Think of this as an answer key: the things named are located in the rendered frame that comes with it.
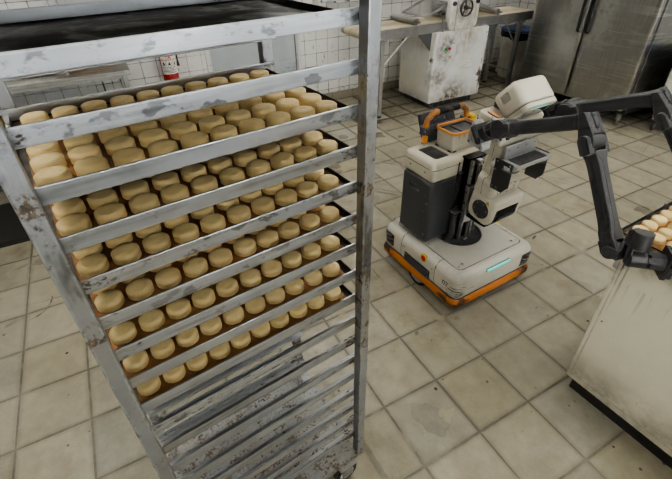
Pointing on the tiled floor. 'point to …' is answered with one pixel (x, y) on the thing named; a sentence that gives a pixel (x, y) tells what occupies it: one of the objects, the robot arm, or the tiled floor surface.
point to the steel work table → (71, 79)
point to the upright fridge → (600, 37)
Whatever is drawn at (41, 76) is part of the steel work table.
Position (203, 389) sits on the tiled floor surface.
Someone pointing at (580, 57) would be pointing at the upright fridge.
